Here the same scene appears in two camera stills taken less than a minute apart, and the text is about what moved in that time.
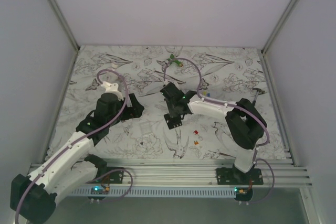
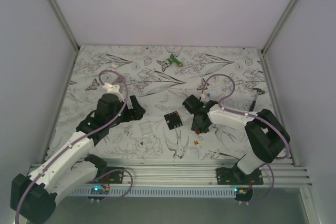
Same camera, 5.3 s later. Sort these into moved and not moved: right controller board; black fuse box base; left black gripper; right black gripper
Moved: right black gripper
Not moved: black fuse box base; left black gripper; right controller board
